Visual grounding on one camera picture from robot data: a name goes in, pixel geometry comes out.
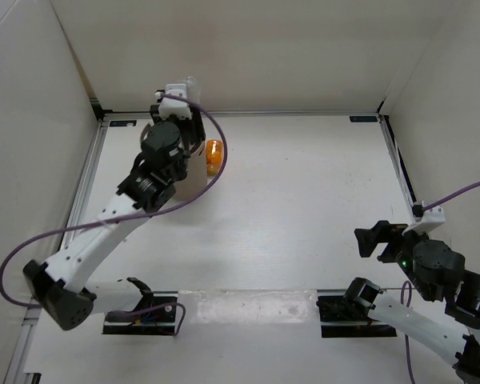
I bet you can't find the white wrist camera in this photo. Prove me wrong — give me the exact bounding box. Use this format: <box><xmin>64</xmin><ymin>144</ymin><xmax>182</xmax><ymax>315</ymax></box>
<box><xmin>155</xmin><ymin>83</ymin><xmax>192</xmax><ymax>120</ymax></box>
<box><xmin>402</xmin><ymin>202</ymin><xmax>446</xmax><ymax>235</ymax></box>

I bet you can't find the orange juice bottle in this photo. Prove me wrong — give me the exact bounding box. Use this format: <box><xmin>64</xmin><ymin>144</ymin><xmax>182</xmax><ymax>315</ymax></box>
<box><xmin>206</xmin><ymin>139</ymin><xmax>224</xmax><ymax>178</ymax></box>

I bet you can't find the tan cylindrical bin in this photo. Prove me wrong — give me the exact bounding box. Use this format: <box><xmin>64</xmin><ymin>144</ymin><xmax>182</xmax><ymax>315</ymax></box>
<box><xmin>132</xmin><ymin>123</ymin><xmax>206</xmax><ymax>205</ymax></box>

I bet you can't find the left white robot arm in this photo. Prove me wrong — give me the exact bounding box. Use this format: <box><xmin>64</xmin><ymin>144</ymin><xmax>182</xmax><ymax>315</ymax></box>
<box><xmin>23</xmin><ymin>105</ymin><xmax>206</xmax><ymax>330</ymax></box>

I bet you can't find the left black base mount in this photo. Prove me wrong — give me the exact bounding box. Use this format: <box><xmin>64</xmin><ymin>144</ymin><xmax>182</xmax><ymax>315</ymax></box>
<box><xmin>102</xmin><ymin>291</ymin><xmax>178</xmax><ymax>336</ymax></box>

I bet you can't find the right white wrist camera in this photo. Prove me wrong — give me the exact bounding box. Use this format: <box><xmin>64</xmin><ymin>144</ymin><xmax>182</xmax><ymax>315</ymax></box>
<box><xmin>402</xmin><ymin>202</ymin><xmax>446</xmax><ymax>235</ymax></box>

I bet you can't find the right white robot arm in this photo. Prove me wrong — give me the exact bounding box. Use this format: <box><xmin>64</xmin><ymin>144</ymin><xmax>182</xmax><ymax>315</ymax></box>
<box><xmin>343</xmin><ymin>221</ymin><xmax>480</xmax><ymax>383</ymax></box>

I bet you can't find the right blue corner label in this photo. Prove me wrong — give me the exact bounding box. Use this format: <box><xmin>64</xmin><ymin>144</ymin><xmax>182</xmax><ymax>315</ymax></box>
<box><xmin>349</xmin><ymin>115</ymin><xmax>378</xmax><ymax>123</ymax></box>

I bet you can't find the left blue corner label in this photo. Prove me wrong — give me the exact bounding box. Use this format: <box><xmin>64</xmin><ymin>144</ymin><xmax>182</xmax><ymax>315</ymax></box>
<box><xmin>109</xmin><ymin>120</ymin><xmax>137</xmax><ymax>127</ymax></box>

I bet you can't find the long clear plastic bottle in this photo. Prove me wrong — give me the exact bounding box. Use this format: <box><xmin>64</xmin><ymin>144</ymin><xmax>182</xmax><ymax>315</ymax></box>
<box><xmin>184</xmin><ymin>76</ymin><xmax>201</xmax><ymax>107</ymax></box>

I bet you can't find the blue corner label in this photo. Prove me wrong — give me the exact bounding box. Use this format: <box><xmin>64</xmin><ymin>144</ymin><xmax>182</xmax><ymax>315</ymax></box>
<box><xmin>349</xmin><ymin>115</ymin><xmax>378</xmax><ymax>123</ymax></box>
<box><xmin>109</xmin><ymin>120</ymin><xmax>137</xmax><ymax>127</ymax></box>

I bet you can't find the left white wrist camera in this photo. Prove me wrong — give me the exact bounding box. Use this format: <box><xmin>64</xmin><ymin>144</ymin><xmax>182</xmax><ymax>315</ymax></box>
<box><xmin>155</xmin><ymin>83</ymin><xmax>192</xmax><ymax>120</ymax></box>

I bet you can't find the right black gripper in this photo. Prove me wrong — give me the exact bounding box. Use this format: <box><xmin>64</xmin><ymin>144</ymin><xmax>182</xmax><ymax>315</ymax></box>
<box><xmin>353</xmin><ymin>220</ymin><xmax>435</xmax><ymax>301</ymax></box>

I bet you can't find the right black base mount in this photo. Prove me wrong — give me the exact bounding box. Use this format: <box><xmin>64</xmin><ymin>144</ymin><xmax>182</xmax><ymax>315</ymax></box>
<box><xmin>316</xmin><ymin>294</ymin><xmax>397</xmax><ymax>338</ymax></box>

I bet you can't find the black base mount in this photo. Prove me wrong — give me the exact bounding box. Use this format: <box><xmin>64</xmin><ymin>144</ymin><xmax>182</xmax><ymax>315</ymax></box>
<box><xmin>102</xmin><ymin>291</ymin><xmax>178</xmax><ymax>336</ymax></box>
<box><xmin>316</xmin><ymin>294</ymin><xmax>397</xmax><ymax>338</ymax></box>

